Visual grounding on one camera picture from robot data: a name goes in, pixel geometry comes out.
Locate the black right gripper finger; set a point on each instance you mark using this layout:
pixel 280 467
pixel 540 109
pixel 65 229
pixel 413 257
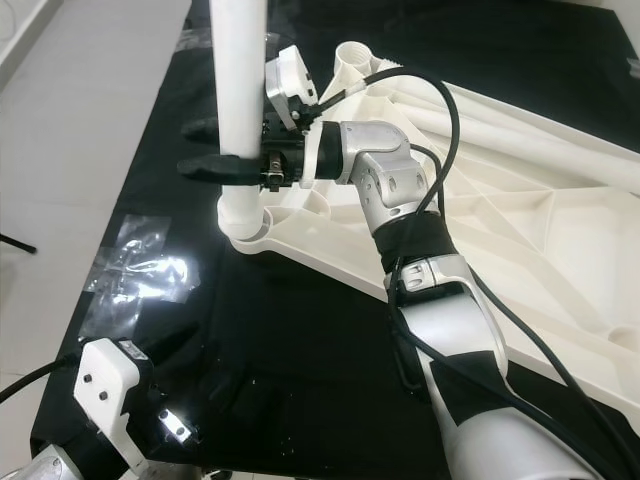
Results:
pixel 202 130
pixel 220 168

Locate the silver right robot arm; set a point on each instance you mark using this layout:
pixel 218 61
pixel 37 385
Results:
pixel 390 170

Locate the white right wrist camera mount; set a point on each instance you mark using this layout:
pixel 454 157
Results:
pixel 292 85

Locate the white plastic table leg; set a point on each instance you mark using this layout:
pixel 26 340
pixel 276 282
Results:
pixel 240 80
pixel 540 115
pixel 560 155

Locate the cross-shaped clear tape patch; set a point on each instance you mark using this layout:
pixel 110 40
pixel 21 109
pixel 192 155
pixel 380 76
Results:
pixel 140 275

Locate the black tablecloth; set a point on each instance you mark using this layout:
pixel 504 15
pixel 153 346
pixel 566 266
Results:
pixel 310 340

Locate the long clear tape strip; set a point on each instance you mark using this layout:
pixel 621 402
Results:
pixel 192 40

